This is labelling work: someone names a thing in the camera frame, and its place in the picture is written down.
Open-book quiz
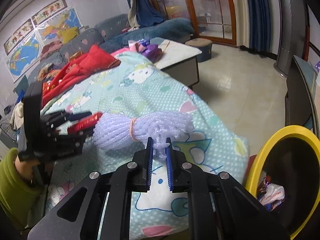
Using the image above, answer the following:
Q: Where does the wooden glass sliding door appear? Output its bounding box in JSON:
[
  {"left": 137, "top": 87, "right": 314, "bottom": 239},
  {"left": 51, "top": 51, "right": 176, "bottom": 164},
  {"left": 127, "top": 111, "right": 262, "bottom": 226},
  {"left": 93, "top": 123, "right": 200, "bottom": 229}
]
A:
[{"left": 151, "top": 0, "right": 236, "bottom": 46}]

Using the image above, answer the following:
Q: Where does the green sleeve forearm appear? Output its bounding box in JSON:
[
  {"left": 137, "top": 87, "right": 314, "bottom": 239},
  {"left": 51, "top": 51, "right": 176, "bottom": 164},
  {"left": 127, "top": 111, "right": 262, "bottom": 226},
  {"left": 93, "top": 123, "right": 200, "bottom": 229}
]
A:
[{"left": 1, "top": 148, "right": 43, "bottom": 231}]

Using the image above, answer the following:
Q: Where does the silver tower air conditioner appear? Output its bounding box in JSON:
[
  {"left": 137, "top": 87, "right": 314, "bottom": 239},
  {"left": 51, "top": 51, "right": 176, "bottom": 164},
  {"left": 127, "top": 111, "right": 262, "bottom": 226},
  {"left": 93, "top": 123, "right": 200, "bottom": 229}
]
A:
[{"left": 274, "top": 0, "right": 306, "bottom": 77}]

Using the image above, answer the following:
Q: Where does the white top coffee table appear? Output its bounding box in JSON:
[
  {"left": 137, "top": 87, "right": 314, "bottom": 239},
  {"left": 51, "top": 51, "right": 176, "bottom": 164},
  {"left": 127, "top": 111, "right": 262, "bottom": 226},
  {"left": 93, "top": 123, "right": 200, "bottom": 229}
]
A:
[{"left": 150, "top": 37, "right": 202, "bottom": 88}]

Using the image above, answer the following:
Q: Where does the white plastic bag trash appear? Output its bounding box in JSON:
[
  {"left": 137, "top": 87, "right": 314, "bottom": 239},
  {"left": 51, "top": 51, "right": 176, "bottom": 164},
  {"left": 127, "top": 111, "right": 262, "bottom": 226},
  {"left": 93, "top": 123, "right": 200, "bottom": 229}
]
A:
[{"left": 258, "top": 183, "right": 285, "bottom": 206}]

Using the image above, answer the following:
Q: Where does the blue grey sofa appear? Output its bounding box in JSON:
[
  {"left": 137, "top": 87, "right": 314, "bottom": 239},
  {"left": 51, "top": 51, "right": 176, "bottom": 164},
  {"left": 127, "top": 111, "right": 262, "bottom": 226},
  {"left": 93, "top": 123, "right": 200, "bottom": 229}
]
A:
[{"left": 28, "top": 14, "right": 195, "bottom": 83}]

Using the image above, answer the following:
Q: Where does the world map poster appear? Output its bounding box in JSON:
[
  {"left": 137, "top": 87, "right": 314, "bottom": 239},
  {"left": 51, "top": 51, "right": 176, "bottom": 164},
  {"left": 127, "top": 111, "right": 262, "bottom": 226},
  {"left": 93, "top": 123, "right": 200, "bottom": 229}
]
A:
[{"left": 6, "top": 32, "right": 42, "bottom": 82}]

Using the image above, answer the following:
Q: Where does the round blue stool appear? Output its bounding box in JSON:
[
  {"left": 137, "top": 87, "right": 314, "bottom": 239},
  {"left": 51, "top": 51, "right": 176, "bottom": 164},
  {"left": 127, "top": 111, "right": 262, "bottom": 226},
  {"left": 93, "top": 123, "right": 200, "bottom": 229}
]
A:
[{"left": 185, "top": 38, "right": 213, "bottom": 62}]

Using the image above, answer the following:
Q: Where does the red clothing pile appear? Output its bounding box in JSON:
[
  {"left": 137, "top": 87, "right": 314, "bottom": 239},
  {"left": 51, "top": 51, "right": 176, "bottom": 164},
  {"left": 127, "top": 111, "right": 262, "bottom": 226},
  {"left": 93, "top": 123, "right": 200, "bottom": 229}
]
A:
[{"left": 42, "top": 44, "right": 121, "bottom": 106}]

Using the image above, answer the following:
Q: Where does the china map poster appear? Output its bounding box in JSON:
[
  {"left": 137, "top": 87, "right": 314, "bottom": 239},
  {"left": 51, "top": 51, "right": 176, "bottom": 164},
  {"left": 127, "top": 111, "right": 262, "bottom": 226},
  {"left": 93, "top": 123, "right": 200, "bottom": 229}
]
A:
[{"left": 37, "top": 8, "right": 83, "bottom": 45}]

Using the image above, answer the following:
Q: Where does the calligraphy scroll right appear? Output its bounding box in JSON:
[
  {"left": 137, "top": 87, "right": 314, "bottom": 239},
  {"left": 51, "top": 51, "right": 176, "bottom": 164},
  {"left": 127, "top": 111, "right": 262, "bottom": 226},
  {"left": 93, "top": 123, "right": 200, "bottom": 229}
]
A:
[{"left": 32, "top": 0, "right": 68, "bottom": 26}]

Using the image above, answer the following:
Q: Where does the calligraphy scroll left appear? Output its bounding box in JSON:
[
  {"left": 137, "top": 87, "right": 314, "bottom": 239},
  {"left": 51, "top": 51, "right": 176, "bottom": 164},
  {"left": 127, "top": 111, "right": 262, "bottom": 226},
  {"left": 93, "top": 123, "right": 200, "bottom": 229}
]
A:
[{"left": 4, "top": 19, "right": 34, "bottom": 55}]

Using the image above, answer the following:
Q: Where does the white foam net bundle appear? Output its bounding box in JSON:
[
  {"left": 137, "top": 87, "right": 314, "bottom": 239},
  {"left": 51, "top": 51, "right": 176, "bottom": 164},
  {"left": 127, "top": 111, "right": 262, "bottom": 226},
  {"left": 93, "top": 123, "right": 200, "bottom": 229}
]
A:
[{"left": 93, "top": 111, "right": 194, "bottom": 160}]

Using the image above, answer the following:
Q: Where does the blue right curtain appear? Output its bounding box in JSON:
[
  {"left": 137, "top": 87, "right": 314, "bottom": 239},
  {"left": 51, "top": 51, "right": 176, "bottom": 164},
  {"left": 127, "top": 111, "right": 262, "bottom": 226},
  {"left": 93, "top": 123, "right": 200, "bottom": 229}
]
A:
[{"left": 247, "top": 0, "right": 271, "bottom": 53}]

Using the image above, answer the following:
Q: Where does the blue curtain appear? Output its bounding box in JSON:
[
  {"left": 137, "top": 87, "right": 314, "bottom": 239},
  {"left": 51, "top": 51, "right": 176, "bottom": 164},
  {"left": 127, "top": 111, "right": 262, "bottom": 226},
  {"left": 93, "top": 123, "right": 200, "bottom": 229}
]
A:
[
  {"left": 247, "top": 0, "right": 271, "bottom": 53},
  {"left": 127, "top": 0, "right": 164, "bottom": 29}
]

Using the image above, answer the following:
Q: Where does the tv cabinet counter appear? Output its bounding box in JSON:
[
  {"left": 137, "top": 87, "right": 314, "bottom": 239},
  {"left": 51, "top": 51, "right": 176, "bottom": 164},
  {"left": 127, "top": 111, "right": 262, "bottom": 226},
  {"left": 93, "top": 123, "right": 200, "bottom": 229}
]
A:
[{"left": 285, "top": 55, "right": 319, "bottom": 137}]

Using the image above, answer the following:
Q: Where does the light blue cartoon blanket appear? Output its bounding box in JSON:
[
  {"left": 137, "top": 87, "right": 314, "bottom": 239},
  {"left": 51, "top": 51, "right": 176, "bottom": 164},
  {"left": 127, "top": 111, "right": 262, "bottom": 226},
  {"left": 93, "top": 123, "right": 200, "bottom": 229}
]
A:
[{"left": 42, "top": 52, "right": 249, "bottom": 239}]

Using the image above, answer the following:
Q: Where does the calligraphy scroll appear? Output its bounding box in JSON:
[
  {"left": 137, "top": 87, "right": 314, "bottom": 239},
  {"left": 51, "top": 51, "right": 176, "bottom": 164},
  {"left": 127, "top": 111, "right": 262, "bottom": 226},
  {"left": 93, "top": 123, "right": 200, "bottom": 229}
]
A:
[
  {"left": 4, "top": 19, "right": 34, "bottom": 55},
  {"left": 32, "top": 0, "right": 68, "bottom": 26}
]

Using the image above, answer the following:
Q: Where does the red snack wrapper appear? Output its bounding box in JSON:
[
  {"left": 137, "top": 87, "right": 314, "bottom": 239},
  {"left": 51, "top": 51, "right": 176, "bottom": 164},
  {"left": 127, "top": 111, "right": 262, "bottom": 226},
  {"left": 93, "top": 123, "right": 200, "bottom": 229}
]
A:
[{"left": 67, "top": 112, "right": 103, "bottom": 134}]

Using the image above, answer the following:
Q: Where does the yellow rimmed black trash bin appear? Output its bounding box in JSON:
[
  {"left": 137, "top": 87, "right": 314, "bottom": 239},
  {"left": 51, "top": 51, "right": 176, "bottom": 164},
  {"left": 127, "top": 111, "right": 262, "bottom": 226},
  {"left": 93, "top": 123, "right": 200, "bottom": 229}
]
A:
[{"left": 245, "top": 125, "right": 319, "bottom": 239}]

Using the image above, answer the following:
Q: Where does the blue left curtain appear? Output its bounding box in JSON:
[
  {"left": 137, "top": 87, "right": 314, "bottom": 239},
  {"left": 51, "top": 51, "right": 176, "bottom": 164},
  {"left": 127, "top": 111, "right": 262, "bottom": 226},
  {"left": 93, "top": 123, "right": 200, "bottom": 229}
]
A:
[{"left": 127, "top": 0, "right": 164, "bottom": 29}]

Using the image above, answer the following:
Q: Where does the left hand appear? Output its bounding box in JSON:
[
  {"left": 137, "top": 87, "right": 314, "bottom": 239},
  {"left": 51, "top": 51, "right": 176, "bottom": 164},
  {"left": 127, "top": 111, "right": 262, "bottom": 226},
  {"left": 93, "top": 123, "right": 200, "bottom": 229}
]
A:
[{"left": 15, "top": 157, "right": 40, "bottom": 185}]

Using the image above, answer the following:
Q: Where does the purple clothing on table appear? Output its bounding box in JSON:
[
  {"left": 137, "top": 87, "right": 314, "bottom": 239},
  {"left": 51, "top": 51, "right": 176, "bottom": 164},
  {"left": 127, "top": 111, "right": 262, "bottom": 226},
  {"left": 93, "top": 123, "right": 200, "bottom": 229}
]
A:
[{"left": 128, "top": 39, "right": 162, "bottom": 63}]

